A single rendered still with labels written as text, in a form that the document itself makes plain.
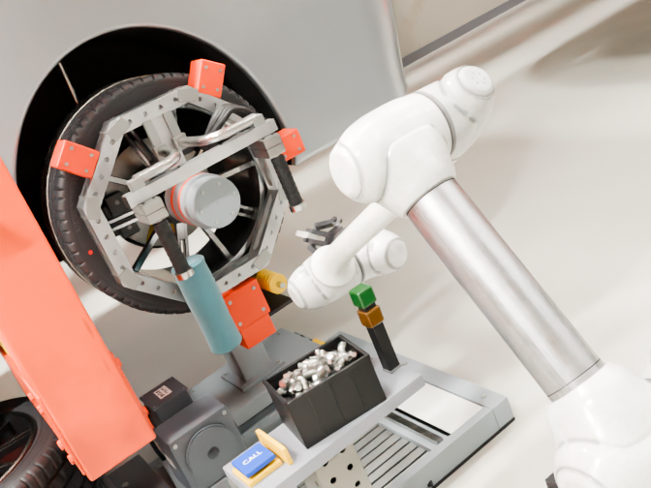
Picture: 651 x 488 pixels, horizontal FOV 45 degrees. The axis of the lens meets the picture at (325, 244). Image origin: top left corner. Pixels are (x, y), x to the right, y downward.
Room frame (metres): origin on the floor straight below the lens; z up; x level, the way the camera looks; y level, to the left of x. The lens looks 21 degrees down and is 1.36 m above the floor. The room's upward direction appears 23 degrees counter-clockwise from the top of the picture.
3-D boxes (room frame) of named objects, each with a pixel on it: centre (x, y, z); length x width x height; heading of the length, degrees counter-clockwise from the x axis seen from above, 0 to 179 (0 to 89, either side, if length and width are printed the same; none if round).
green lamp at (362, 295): (1.53, -0.03, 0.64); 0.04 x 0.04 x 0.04; 26
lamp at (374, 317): (1.53, -0.03, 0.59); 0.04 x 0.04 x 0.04; 26
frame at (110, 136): (2.07, 0.28, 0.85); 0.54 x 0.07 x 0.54; 116
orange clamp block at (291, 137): (2.21, 0.00, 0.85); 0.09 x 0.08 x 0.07; 116
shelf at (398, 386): (1.45, 0.15, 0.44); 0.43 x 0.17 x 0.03; 116
